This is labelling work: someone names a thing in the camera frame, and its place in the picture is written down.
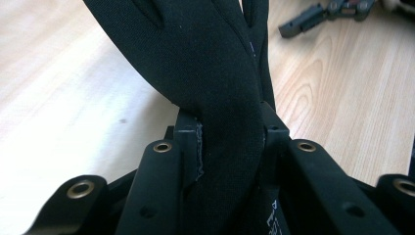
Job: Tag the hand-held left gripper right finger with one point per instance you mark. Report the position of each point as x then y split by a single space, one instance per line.
274 137

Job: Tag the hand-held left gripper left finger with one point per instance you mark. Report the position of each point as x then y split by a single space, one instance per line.
189 143

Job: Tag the black glove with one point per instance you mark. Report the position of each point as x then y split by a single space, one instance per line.
202 71

